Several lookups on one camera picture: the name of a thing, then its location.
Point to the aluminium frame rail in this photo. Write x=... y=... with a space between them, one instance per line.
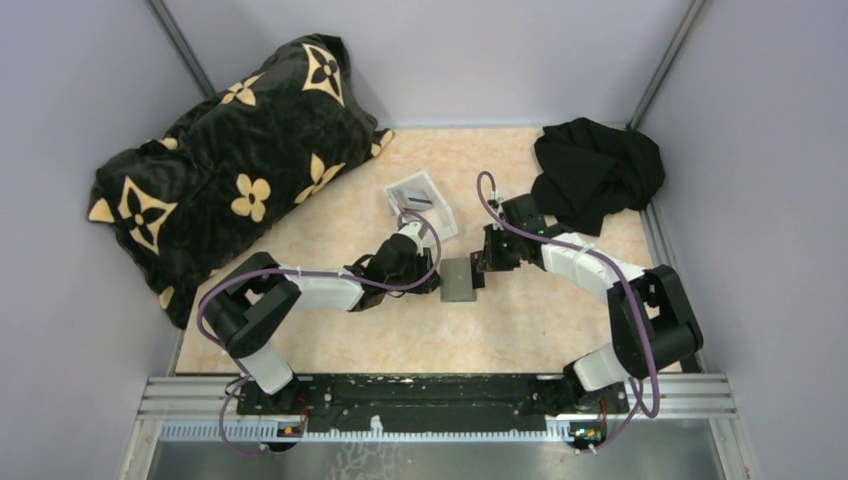
x=679 y=396

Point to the black floral pillow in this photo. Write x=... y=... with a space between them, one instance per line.
x=187 y=203

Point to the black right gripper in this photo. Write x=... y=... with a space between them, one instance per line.
x=491 y=262

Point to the grey cards in tray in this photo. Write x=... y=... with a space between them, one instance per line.
x=412 y=199

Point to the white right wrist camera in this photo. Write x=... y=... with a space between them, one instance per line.
x=494 y=202

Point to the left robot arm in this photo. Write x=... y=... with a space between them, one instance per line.
x=243 y=312

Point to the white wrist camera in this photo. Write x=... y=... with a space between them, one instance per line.
x=416 y=231
x=494 y=202

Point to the black crumpled cloth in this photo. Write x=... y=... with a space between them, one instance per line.
x=590 y=171

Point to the white cable duct strip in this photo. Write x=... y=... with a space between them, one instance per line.
x=269 y=431

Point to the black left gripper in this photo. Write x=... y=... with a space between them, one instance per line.
x=427 y=286

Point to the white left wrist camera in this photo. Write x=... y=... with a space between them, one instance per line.
x=416 y=231

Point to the grey card holder wallet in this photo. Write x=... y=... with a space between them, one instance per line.
x=461 y=279

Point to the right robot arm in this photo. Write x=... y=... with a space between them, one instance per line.
x=652 y=322

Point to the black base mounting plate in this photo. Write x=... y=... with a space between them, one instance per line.
x=429 y=403

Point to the white plastic card tray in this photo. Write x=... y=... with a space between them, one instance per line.
x=441 y=216

